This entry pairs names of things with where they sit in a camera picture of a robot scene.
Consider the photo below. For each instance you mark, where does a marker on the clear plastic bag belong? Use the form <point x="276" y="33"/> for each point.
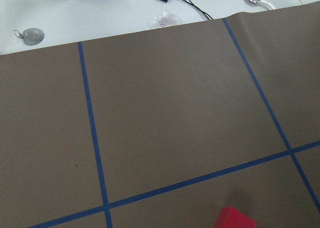
<point x="164" y="19"/>

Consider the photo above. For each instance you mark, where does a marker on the round metal disc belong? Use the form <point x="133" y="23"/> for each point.
<point x="30" y="36"/>

